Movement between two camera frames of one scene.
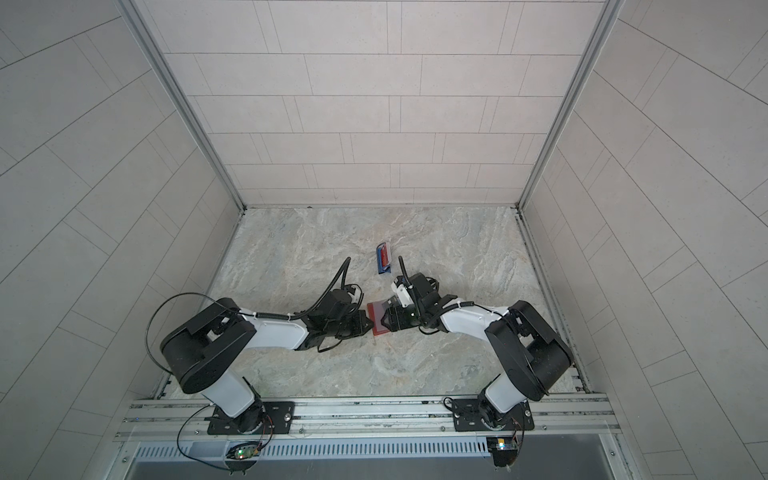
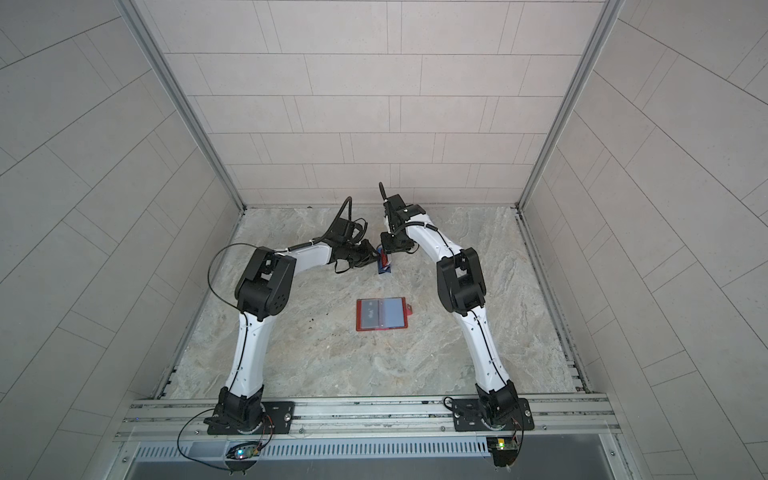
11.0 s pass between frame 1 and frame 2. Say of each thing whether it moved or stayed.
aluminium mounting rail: stayed
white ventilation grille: stayed
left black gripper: moved
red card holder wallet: moved
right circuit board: stayed
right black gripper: moved
